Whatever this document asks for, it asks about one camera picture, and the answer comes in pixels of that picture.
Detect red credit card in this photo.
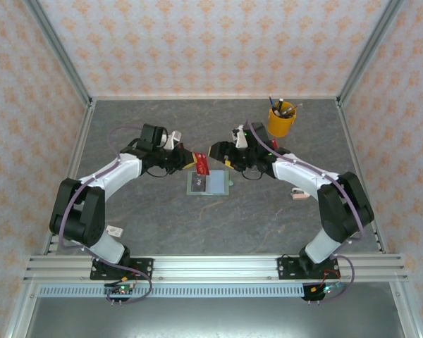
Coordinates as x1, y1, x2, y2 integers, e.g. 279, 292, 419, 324
193, 152, 212, 176

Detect green card holder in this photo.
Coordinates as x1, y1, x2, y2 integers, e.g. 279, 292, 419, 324
185, 170, 235, 196

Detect dark card with white print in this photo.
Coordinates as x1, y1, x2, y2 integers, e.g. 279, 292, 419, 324
190, 175, 209, 193

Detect yellow pen cup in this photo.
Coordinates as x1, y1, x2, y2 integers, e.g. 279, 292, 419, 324
266, 101, 297, 137

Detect aluminium back bar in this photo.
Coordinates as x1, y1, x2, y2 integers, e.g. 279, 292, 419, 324
90, 94, 341, 102

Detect left controller board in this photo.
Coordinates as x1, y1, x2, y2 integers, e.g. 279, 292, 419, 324
104, 284, 137, 306

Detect controller board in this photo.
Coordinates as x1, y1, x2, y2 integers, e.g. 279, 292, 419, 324
104, 284, 137, 306
302, 281, 343, 304

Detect right controller board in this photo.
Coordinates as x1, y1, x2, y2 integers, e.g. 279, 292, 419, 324
302, 281, 343, 304

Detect grey metal sheet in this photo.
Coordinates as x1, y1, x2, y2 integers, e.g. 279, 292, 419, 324
24, 297, 406, 338

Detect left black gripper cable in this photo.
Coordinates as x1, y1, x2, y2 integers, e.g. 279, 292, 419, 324
146, 168, 176, 178

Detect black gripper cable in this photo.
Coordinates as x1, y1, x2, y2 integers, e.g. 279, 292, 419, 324
240, 168, 265, 181
146, 168, 176, 178

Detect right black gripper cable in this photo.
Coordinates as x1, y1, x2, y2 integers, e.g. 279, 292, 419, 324
240, 168, 265, 181

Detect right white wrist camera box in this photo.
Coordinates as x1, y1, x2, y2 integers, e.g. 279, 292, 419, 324
231, 125, 250, 149

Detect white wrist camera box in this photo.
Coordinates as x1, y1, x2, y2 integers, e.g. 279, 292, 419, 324
231, 125, 250, 149
161, 130, 183, 151

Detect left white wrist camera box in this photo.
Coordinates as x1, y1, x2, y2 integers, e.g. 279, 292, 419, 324
161, 130, 183, 151

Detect left aluminium side rail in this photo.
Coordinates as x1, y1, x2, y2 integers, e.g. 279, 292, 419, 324
42, 100, 97, 256

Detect aluminium side rail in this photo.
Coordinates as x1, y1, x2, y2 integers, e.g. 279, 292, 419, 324
335, 98, 389, 255
42, 100, 97, 256

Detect right aluminium side rail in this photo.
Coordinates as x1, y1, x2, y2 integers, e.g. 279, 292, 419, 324
335, 98, 389, 255

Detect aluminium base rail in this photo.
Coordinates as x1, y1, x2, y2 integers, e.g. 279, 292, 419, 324
23, 253, 409, 283

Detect left black mount plate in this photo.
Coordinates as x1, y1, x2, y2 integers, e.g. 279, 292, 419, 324
90, 258, 154, 281

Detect black mount plate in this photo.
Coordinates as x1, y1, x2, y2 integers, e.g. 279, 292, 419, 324
276, 256, 341, 281
90, 258, 154, 281

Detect right black mount plate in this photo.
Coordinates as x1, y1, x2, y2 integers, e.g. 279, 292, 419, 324
276, 256, 341, 281

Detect white slotted cable duct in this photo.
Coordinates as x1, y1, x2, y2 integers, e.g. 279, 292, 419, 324
37, 284, 309, 299

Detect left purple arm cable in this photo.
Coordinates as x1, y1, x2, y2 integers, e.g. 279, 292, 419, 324
58, 125, 154, 306

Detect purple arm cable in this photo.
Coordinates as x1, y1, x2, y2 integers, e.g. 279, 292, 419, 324
58, 125, 154, 306
245, 118, 366, 304

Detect left aluminium corner post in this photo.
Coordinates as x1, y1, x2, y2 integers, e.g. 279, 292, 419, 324
23, 0, 94, 106

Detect aluminium corner post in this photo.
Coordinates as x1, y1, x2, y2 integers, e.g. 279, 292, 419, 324
23, 0, 94, 106
336, 0, 406, 106

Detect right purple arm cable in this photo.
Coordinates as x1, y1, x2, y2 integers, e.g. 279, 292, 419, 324
245, 118, 366, 304

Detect right aluminium corner post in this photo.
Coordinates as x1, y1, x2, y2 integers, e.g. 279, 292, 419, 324
336, 0, 406, 106

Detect left lower frame leg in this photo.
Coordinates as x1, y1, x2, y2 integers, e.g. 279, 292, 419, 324
3, 281, 39, 338

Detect frame leg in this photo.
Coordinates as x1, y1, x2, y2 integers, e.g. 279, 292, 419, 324
3, 281, 39, 338
389, 281, 423, 338

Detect right lower frame leg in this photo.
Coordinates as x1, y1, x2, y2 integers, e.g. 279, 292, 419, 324
389, 281, 423, 338

